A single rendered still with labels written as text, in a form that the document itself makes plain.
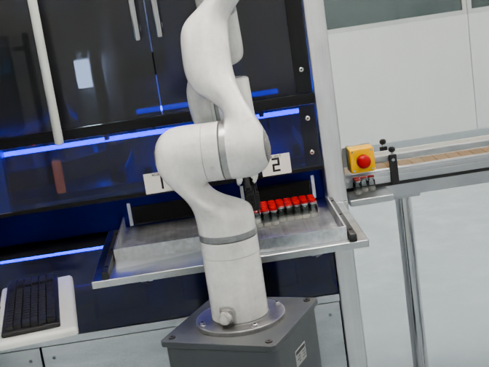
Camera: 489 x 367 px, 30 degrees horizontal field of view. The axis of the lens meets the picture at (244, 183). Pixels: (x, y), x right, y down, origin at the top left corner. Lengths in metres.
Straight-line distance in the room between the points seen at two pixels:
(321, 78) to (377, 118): 4.80
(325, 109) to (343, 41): 4.67
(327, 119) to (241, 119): 0.86
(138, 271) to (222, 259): 0.50
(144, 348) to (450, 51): 5.12
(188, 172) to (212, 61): 0.23
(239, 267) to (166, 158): 0.27
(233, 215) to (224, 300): 0.18
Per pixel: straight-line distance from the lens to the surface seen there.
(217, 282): 1.87
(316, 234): 2.30
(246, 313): 1.88
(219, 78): 1.83
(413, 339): 3.03
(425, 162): 2.82
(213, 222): 1.83
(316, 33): 2.60
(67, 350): 2.81
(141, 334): 2.78
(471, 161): 2.86
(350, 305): 2.78
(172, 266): 2.31
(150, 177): 2.63
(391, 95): 7.40
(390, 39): 7.35
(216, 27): 1.87
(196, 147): 1.80
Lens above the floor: 1.56
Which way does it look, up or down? 13 degrees down
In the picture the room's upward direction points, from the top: 8 degrees counter-clockwise
